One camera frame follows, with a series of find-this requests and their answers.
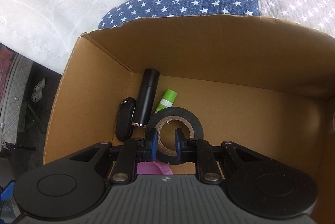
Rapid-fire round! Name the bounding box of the pink plastic lid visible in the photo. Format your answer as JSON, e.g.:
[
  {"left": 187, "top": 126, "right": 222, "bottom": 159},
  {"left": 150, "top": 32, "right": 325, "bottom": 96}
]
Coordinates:
[{"left": 137, "top": 160, "right": 174, "bottom": 175}]

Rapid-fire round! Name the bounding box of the cardboard box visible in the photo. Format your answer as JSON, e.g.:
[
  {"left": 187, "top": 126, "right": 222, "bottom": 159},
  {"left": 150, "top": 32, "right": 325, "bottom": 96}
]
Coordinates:
[{"left": 43, "top": 14, "right": 335, "bottom": 216}]

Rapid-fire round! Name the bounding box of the black electrical tape roll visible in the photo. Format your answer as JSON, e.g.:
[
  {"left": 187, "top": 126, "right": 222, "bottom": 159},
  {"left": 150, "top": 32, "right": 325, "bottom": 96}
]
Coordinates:
[{"left": 146, "top": 107, "right": 204, "bottom": 164}]

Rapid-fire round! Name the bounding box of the black lipstick tube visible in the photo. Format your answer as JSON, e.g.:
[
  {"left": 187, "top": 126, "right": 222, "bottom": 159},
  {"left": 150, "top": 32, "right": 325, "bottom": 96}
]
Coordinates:
[{"left": 132, "top": 69, "right": 160, "bottom": 127}]

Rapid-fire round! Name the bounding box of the grey quilted mat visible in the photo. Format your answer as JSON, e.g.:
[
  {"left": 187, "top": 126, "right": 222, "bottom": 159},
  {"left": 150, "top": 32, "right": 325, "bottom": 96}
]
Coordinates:
[{"left": 0, "top": 54, "right": 34, "bottom": 146}]

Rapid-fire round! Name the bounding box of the white crumpled cloth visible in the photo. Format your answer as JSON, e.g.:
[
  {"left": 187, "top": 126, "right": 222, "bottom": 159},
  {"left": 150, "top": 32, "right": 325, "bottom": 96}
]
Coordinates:
[{"left": 30, "top": 78, "right": 46, "bottom": 102}]

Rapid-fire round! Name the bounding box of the blue white star blanket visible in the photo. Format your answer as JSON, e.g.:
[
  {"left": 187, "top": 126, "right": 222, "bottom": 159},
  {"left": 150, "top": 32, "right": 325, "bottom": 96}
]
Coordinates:
[{"left": 98, "top": 0, "right": 335, "bottom": 37}]

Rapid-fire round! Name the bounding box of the black key fob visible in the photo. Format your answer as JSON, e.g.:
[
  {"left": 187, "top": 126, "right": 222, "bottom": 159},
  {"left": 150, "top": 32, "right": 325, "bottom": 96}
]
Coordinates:
[{"left": 115, "top": 97, "right": 137, "bottom": 141}]

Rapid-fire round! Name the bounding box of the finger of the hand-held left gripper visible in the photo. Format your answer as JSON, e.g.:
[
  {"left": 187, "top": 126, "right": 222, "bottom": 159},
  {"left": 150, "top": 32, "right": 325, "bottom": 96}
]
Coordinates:
[{"left": 0, "top": 181, "right": 14, "bottom": 201}]

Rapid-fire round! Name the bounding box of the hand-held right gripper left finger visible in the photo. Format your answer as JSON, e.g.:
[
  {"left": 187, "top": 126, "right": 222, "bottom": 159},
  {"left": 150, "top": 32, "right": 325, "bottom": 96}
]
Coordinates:
[{"left": 68, "top": 129, "right": 160, "bottom": 184}]

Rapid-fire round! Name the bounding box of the green lip balm stick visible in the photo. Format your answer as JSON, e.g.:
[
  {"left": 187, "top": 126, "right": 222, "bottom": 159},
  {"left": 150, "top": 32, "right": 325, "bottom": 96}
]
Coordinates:
[{"left": 154, "top": 89, "right": 177, "bottom": 114}]

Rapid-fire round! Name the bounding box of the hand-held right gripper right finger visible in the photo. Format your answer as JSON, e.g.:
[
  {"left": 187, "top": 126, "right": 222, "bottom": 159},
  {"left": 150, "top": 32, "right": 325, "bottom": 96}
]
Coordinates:
[{"left": 174, "top": 128, "right": 265, "bottom": 184}]

